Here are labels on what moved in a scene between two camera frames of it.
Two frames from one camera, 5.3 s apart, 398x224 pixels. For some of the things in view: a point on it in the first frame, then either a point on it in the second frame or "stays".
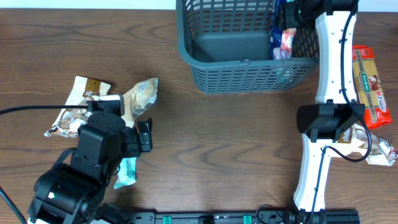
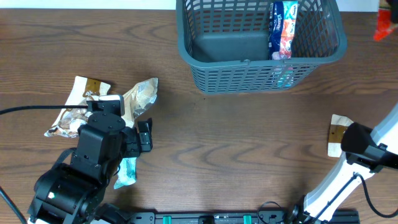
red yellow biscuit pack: [377, 114] to [384, 25]
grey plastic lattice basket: [226, 43] stays
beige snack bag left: [83, 89] stays
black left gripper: [130, 140] stays
